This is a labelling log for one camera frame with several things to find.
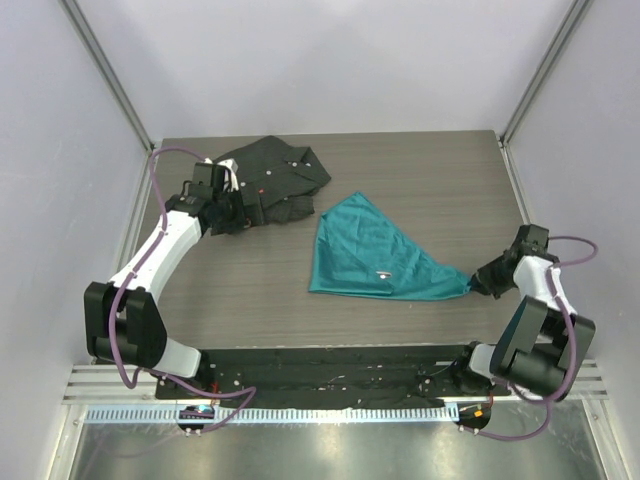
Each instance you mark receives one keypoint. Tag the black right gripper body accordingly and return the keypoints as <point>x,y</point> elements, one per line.
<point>493,278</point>

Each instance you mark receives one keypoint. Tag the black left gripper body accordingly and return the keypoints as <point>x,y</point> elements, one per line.
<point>231,216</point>

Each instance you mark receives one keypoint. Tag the teal satin napkin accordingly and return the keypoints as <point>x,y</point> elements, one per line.
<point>354,239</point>

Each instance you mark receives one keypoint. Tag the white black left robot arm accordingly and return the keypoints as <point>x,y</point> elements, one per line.
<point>122,318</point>

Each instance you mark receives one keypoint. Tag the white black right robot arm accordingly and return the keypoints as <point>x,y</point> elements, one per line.
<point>546,340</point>

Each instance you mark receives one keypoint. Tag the dark pinstriped shirt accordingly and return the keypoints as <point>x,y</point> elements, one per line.
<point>289,176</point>

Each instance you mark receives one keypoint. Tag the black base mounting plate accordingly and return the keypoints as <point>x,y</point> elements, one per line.
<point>336,378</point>

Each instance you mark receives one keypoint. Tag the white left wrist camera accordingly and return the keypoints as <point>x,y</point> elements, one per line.
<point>221,176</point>

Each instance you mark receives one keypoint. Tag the white slotted cable duct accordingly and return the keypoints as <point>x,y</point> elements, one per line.
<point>201,414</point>

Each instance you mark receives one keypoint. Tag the aluminium frame post left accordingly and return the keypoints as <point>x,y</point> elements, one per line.
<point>87,36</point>

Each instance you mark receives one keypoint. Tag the aluminium frame rail right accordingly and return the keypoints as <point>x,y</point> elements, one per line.
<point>568,26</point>

